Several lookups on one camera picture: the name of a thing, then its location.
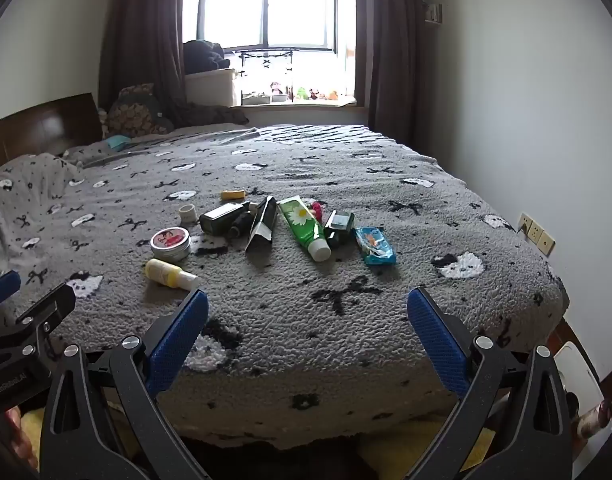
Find dark wooden headboard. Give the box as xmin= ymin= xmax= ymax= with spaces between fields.
xmin=0 ymin=92 xmax=104 ymax=176

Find window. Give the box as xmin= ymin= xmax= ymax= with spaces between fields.
xmin=182 ymin=0 xmax=357 ymax=53

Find grey printed pillow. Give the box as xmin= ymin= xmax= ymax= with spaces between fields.
xmin=0 ymin=152 xmax=87 ymax=281

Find green daisy squeeze tube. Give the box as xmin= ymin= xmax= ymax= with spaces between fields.
xmin=278 ymin=197 xmax=333 ymax=262

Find dark green small box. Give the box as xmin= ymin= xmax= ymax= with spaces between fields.
xmin=324 ymin=210 xmax=356 ymax=248

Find person's left hand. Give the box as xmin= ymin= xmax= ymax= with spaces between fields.
xmin=3 ymin=405 xmax=41 ymax=468

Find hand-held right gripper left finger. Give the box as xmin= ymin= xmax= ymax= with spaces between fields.
xmin=38 ymin=287 xmax=212 ymax=480

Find blue tissue packet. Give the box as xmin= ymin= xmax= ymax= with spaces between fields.
xmin=355 ymin=226 xmax=397 ymax=267

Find round tin red lid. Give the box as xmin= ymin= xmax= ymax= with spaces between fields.
xmin=150 ymin=226 xmax=192 ymax=262

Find dark clothes pile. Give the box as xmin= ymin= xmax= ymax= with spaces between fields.
xmin=182 ymin=39 xmax=232 ymax=73

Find brown patterned cushion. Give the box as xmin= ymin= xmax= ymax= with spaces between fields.
xmin=106 ymin=84 xmax=174 ymax=138

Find black wire rack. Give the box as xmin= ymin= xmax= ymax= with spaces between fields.
xmin=237 ymin=49 xmax=302 ymax=103

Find white plastic bin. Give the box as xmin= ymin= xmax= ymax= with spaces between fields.
xmin=553 ymin=341 xmax=607 ymax=456

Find small dark round bottle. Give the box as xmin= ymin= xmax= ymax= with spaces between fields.
xmin=229 ymin=210 xmax=257 ymax=238

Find dark green bottle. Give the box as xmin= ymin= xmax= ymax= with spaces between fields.
xmin=200 ymin=201 xmax=251 ymax=235

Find brown curtain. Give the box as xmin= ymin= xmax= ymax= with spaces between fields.
xmin=353 ymin=0 xmax=439 ymax=148
xmin=98 ymin=0 xmax=194 ymax=111

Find black squeeze tube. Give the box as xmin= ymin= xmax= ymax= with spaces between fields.
xmin=245 ymin=195 xmax=278 ymax=254

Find grey printed blanket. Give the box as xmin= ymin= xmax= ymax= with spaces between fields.
xmin=0 ymin=124 xmax=569 ymax=451

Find row of small figurines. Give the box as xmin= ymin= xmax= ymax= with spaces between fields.
xmin=268 ymin=80 xmax=352 ymax=103

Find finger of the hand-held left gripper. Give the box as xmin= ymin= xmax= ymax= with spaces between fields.
xmin=0 ymin=270 xmax=23 ymax=312
xmin=0 ymin=282 xmax=78 ymax=361

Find small yellow bottle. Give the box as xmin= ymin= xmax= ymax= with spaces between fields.
xmin=145 ymin=258 xmax=201 ymax=291

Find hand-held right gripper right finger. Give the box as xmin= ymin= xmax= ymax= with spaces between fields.
xmin=406 ymin=286 xmax=574 ymax=480

